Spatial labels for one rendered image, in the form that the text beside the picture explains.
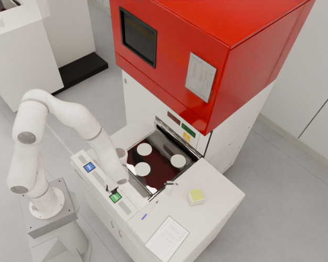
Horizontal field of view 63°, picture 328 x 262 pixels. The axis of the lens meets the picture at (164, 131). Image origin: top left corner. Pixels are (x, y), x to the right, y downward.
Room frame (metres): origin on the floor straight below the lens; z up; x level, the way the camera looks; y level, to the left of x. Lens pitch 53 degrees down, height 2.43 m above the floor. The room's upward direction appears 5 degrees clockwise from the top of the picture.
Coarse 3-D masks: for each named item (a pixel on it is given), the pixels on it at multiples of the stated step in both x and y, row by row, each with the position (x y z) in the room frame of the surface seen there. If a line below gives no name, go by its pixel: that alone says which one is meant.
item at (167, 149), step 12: (156, 132) 1.15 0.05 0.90; (156, 144) 1.05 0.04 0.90; (168, 144) 1.06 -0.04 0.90; (132, 156) 0.93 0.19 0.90; (144, 156) 0.94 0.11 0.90; (156, 156) 0.95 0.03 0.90; (168, 156) 0.96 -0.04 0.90; (132, 168) 0.84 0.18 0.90; (156, 168) 0.86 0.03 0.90; (168, 168) 0.87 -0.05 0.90; (180, 168) 0.87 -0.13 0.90; (144, 180) 0.77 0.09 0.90; (156, 180) 0.77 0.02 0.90; (168, 180) 0.78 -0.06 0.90
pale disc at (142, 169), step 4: (140, 164) 0.88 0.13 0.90; (144, 164) 0.88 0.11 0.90; (136, 168) 0.85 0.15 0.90; (140, 168) 0.85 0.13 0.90; (144, 168) 0.85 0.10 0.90; (148, 168) 0.85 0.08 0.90; (136, 172) 0.82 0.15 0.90; (140, 172) 0.82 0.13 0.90; (144, 172) 0.82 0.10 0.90; (148, 172) 0.83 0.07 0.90
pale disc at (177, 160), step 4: (172, 156) 0.96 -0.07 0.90; (176, 156) 0.96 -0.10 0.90; (180, 156) 0.97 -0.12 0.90; (172, 160) 0.93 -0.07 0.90; (176, 160) 0.93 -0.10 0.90; (180, 160) 0.94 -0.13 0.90; (184, 160) 0.94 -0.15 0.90; (172, 164) 0.90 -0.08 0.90; (176, 164) 0.90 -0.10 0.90; (180, 164) 0.91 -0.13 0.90; (184, 164) 0.91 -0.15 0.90
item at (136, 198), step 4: (124, 184) 0.74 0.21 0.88; (128, 184) 0.74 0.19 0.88; (120, 188) 0.71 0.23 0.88; (124, 188) 0.71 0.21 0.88; (128, 188) 0.71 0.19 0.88; (132, 188) 0.72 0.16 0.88; (124, 192) 0.68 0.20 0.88; (128, 192) 0.69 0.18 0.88; (132, 192) 0.69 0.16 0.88; (136, 192) 0.69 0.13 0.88; (128, 196) 0.66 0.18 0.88; (132, 196) 0.66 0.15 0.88; (136, 196) 0.66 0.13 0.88; (140, 196) 0.67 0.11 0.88; (132, 200) 0.64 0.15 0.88; (136, 200) 0.64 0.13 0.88; (140, 200) 0.64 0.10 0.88; (136, 204) 0.62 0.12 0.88
